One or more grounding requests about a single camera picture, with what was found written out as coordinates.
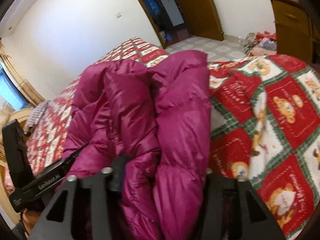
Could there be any magenta puffer down jacket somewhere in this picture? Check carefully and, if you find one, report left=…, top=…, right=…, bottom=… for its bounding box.
left=62, top=50, right=211, bottom=239

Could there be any clothes pile on floor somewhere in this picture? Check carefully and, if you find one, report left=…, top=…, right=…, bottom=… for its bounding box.
left=244, top=31, right=277, bottom=56

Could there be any pink floral quilt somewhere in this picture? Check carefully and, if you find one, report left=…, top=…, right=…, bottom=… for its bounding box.
left=4, top=167, right=15, bottom=194

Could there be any striped pillow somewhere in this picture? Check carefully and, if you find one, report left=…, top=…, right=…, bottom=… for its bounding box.
left=23, top=100, right=50, bottom=135

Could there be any beige embroidered curtain right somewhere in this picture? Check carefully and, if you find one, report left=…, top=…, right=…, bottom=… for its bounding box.
left=1, top=43, right=45, bottom=106

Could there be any window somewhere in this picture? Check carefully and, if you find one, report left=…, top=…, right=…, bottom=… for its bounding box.
left=1, top=64, right=29, bottom=111

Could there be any brown wooden dresser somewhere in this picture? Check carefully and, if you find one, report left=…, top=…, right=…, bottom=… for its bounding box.
left=270, top=0, right=319, bottom=64

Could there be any brown wooden door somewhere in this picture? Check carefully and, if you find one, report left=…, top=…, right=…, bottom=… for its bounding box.
left=176, top=0, right=223, bottom=41

